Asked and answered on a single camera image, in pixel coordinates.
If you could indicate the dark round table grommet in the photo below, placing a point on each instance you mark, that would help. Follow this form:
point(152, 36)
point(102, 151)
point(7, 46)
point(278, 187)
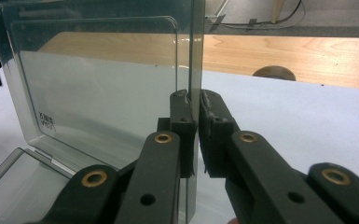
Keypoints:
point(275, 73)

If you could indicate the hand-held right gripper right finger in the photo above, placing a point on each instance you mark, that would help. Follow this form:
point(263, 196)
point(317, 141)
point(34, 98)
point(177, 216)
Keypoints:
point(216, 140)

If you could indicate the transparent grey compartment box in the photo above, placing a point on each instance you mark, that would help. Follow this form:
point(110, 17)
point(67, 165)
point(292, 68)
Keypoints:
point(90, 93)

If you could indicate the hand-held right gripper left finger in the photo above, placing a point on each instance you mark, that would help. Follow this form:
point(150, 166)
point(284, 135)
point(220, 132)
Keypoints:
point(185, 140)

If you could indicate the wooden table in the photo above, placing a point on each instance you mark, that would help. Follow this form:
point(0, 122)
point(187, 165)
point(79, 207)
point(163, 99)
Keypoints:
point(292, 53)

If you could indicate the light wooden furniture frame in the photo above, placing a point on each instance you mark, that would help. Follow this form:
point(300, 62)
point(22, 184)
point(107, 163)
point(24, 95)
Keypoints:
point(278, 11)

